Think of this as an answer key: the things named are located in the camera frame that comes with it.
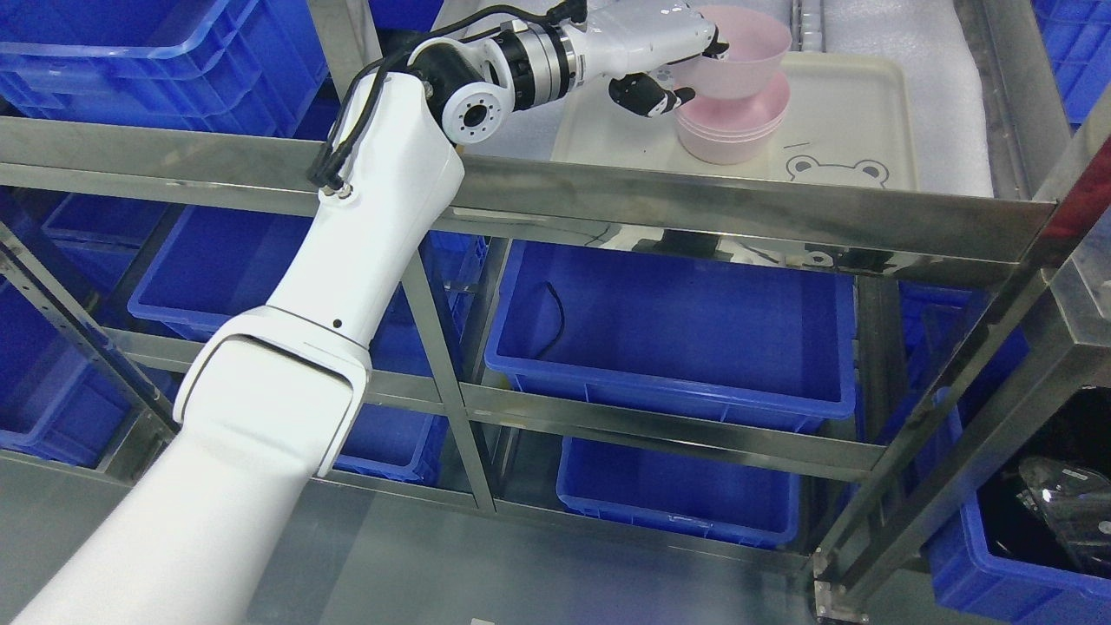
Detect blue bin middle left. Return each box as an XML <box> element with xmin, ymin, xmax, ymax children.
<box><xmin>127</xmin><ymin>206</ymin><xmax>488</xmax><ymax>347</ymax></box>

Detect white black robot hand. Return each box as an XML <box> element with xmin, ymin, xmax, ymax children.
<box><xmin>564</xmin><ymin>1</ymin><xmax>730</xmax><ymax>118</ymax></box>

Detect blue bin bottom centre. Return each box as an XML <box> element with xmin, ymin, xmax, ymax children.
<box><xmin>556</xmin><ymin>437</ymin><xmax>801</xmax><ymax>550</ymax></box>

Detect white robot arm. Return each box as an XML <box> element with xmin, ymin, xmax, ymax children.
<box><xmin>16</xmin><ymin>12</ymin><xmax>579</xmax><ymax>624</ymax></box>

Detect blue bin with helmet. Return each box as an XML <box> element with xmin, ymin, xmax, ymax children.
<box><xmin>924</xmin><ymin>389</ymin><xmax>1110</xmax><ymax>624</ymax></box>

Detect stacked pink bowls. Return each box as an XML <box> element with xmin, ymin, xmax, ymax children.
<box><xmin>677</xmin><ymin>70</ymin><xmax>792</xmax><ymax>165</ymax></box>

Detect stainless steel shelf rack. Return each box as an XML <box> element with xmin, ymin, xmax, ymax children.
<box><xmin>0</xmin><ymin>0</ymin><xmax>1111</xmax><ymax>625</ymax></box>

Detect cream bear tray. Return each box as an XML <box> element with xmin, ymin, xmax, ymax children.
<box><xmin>551</xmin><ymin>53</ymin><xmax>919</xmax><ymax>191</ymax></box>

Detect pink ikea bowl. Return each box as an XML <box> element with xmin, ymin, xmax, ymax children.
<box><xmin>667</xmin><ymin>6</ymin><xmax>793</xmax><ymax>100</ymax></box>

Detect blue bin upper left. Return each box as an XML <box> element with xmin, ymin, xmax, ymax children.
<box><xmin>1</xmin><ymin>1</ymin><xmax>328</xmax><ymax>137</ymax></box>

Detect large blue bin centre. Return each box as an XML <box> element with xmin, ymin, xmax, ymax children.
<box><xmin>484</xmin><ymin>241</ymin><xmax>858</xmax><ymax>432</ymax></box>

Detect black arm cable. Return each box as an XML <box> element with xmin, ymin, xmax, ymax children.
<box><xmin>310</xmin><ymin>0</ymin><xmax>591</xmax><ymax>192</ymax></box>

